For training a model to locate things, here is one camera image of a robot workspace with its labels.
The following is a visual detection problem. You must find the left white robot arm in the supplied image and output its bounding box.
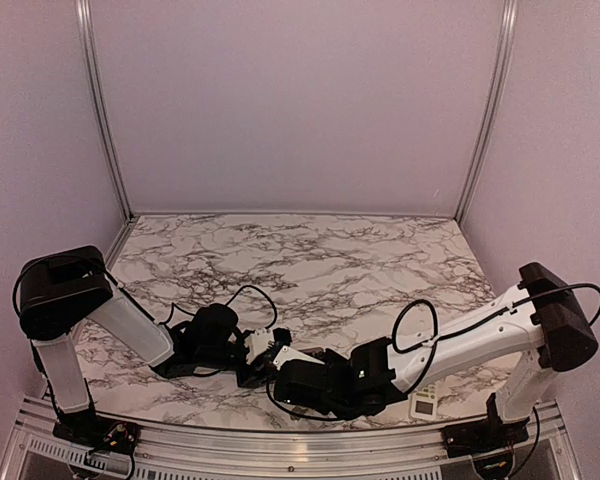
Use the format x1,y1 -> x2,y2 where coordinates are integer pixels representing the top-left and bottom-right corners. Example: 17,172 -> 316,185
12,246 -> 266,445

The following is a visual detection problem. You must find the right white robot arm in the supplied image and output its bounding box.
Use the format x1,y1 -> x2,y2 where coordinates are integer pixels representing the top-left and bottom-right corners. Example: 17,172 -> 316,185
265,262 -> 600,448

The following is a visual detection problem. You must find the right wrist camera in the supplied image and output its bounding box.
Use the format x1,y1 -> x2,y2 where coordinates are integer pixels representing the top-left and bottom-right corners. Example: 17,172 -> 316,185
273,346 -> 324,370

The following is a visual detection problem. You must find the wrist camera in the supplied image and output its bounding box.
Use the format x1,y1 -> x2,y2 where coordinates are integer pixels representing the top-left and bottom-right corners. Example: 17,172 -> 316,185
273,346 -> 324,370
244,327 -> 292,365

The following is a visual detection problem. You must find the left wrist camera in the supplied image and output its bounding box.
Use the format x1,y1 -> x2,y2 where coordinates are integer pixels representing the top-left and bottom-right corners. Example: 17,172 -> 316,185
244,327 -> 292,365

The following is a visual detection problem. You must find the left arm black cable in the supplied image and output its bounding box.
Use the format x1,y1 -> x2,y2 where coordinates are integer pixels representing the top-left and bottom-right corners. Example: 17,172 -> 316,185
159,284 -> 279,336

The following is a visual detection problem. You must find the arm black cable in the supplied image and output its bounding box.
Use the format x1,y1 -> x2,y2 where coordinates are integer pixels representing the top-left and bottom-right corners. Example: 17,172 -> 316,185
264,282 -> 600,421
159,284 -> 279,336

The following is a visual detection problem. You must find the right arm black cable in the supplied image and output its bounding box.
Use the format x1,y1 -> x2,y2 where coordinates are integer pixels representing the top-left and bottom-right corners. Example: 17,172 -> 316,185
264,282 -> 600,421

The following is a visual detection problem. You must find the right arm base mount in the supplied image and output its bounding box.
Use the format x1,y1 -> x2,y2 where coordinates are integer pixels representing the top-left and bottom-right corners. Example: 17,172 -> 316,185
441,393 -> 529,458

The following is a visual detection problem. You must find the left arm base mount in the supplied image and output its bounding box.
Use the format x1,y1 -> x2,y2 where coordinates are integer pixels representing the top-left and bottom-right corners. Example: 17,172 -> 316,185
52,398 -> 140,455

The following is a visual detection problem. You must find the front aluminium table rail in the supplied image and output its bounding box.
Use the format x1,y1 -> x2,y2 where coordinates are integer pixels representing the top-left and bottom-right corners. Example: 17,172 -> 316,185
14,399 -> 571,480

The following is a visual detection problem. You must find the left aluminium frame post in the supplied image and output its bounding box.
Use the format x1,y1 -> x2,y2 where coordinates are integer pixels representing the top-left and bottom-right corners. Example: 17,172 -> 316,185
75,0 -> 134,223

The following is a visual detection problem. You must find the aluminium frame post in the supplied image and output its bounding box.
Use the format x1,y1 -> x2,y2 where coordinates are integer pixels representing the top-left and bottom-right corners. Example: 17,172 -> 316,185
75,0 -> 134,223
454,0 -> 519,226

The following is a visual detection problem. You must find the right aluminium frame post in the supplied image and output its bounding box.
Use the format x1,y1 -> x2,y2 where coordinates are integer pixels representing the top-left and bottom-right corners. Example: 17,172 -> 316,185
454,0 -> 519,226

